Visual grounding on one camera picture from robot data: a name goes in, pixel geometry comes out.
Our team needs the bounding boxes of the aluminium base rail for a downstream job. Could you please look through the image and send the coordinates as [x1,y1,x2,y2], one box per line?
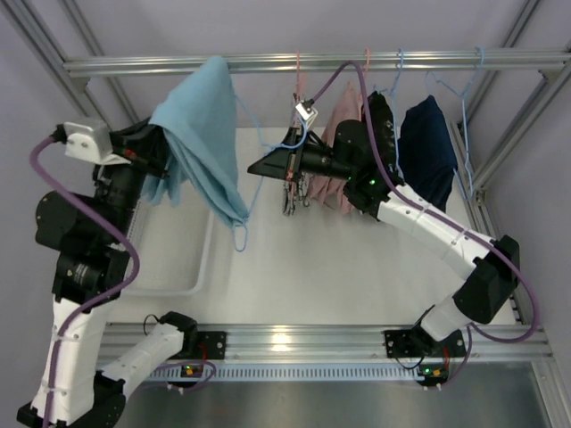
[95,324,550,363]

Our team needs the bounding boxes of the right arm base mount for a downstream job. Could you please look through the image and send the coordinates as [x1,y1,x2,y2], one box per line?
[383,327,467,358]

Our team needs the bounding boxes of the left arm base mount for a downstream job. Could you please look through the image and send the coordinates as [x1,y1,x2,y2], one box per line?
[181,331,227,360]

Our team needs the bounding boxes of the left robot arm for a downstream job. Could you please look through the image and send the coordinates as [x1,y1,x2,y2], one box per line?
[17,119,205,427]

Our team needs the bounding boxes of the white plastic basket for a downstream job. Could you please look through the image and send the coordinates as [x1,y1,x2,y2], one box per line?
[124,189,214,298]

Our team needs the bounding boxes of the newspaper print trousers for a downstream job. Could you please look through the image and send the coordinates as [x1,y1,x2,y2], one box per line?
[280,91,316,218]

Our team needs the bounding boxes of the light blue trousers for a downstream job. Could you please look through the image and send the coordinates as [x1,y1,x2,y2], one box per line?
[142,56,249,229]

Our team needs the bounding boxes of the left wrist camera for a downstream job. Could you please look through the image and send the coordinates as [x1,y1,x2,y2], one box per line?
[62,118,112,165]

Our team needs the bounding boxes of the purple cable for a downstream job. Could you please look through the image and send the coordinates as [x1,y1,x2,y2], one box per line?
[311,60,542,343]
[29,136,141,428]

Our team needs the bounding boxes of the slotted cable duct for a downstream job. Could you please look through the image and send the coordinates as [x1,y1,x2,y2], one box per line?
[146,363,425,383]

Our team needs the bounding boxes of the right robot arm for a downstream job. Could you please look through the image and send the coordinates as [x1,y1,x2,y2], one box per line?
[247,119,519,355]

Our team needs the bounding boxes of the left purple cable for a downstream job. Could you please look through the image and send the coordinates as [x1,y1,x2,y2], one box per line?
[29,136,141,428]

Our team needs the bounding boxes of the pink trousers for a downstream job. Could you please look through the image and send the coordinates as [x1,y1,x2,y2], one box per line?
[309,82,363,215]

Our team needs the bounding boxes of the pink hanger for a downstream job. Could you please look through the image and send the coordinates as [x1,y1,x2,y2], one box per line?
[359,47,372,103]
[294,50,306,134]

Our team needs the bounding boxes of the navy blue trousers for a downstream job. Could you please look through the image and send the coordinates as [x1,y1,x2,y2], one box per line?
[399,95,458,212]

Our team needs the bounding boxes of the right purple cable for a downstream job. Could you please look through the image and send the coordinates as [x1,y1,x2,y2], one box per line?
[311,60,542,343]

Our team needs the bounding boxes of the aluminium hanging rail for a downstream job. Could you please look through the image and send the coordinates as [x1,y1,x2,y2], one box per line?
[63,47,570,78]

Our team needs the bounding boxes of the black patterned trousers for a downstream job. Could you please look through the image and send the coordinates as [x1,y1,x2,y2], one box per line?
[367,91,396,174]

